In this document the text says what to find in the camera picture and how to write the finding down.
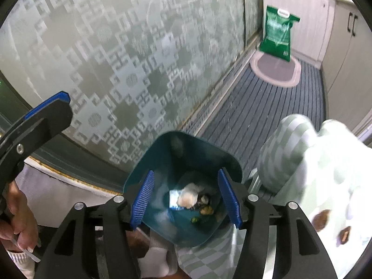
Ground white stool frame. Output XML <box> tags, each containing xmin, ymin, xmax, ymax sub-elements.
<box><xmin>244</xmin><ymin>169</ymin><xmax>264</xmax><ymax>196</ymax></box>

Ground oval grey pink mat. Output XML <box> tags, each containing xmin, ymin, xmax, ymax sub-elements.
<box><xmin>250</xmin><ymin>51</ymin><xmax>300</xmax><ymax>88</ymax></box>

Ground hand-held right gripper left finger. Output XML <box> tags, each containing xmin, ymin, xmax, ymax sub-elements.
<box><xmin>35</xmin><ymin>170</ymin><xmax>155</xmax><ymax>279</ymax></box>

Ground person's foot white sock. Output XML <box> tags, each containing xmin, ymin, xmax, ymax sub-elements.
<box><xmin>128</xmin><ymin>232</ymin><xmax>178</xmax><ymax>278</ymax></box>

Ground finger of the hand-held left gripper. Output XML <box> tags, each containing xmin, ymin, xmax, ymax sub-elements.
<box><xmin>0</xmin><ymin>91</ymin><xmax>73</xmax><ymax>163</ymax></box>

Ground person's left hand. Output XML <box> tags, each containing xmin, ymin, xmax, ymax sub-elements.
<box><xmin>0</xmin><ymin>179</ymin><xmax>42</xmax><ymax>252</ymax></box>

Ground white plastic strip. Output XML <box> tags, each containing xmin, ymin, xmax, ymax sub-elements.
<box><xmin>12</xmin><ymin>235</ymin><xmax>42</xmax><ymax>262</ymax></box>

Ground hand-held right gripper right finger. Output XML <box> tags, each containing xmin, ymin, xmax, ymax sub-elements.
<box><xmin>217</xmin><ymin>168</ymin><xmax>338</xmax><ymax>279</ymax></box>

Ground green white checkered tablecloth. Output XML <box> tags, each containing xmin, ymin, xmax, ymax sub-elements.
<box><xmin>174</xmin><ymin>113</ymin><xmax>370</xmax><ymax>279</ymax></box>

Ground green rice bag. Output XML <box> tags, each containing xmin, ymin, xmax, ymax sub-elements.
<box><xmin>259</xmin><ymin>5</ymin><xmax>301</xmax><ymax>62</ymax></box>

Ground grey striped floor rug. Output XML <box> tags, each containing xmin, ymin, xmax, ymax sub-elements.
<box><xmin>182</xmin><ymin>58</ymin><xmax>327</xmax><ymax>201</ymax></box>

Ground white tissue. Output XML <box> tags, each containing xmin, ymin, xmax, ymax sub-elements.
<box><xmin>178</xmin><ymin>184</ymin><xmax>200</xmax><ymax>209</ymax></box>

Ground white cabinet double handles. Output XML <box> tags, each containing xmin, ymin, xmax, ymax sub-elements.
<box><xmin>321</xmin><ymin>0</ymin><xmax>372</xmax><ymax>146</ymax></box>

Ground patterned frosted glass door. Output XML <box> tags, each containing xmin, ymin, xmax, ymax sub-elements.
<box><xmin>0</xmin><ymin>0</ymin><xmax>260</xmax><ymax>188</ymax></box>

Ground white cabinet single handle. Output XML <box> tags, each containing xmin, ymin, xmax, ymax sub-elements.
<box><xmin>262</xmin><ymin>0</ymin><xmax>338</xmax><ymax>62</ymax></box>

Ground teal plastic bin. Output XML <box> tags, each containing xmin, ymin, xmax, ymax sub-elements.
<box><xmin>123</xmin><ymin>131</ymin><xmax>243</xmax><ymax>246</ymax></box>

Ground brown round fruit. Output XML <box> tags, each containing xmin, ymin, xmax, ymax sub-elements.
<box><xmin>313</xmin><ymin>210</ymin><xmax>331</xmax><ymax>229</ymax></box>

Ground blue white tissue packet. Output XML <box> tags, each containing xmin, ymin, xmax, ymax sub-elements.
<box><xmin>169</xmin><ymin>189</ymin><xmax>182</xmax><ymax>210</ymax></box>

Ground brown round piece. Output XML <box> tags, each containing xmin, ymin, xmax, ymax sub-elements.
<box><xmin>338</xmin><ymin>227</ymin><xmax>352</xmax><ymax>245</ymax></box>

